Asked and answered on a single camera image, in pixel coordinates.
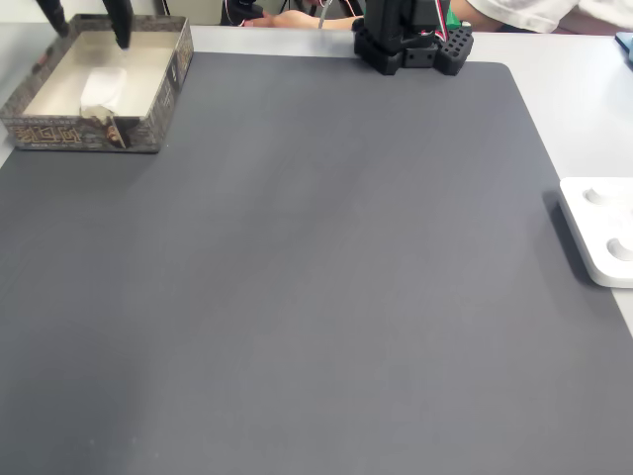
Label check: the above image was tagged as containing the white block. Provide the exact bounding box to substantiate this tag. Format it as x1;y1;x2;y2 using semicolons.
78;65;129;118

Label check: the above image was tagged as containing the bark patterned cardboard box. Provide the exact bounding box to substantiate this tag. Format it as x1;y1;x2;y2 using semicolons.
0;13;195;154

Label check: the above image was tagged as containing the person's right hand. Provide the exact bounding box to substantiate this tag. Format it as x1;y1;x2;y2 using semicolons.
244;8;322;30

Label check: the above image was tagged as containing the grey table mat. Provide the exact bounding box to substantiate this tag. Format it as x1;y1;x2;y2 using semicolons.
0;51;633;475

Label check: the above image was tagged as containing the person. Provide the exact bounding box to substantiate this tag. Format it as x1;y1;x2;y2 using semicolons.
447;0;633;37

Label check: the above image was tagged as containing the light blue object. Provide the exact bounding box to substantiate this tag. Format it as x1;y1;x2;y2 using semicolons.
614;30;633;63

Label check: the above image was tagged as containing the white plastic tray with dimples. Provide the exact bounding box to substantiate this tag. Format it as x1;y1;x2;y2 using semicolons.
558;176;633;289

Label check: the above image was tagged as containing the red white black servo cable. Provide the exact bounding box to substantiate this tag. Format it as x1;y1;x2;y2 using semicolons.
424;0;452;45

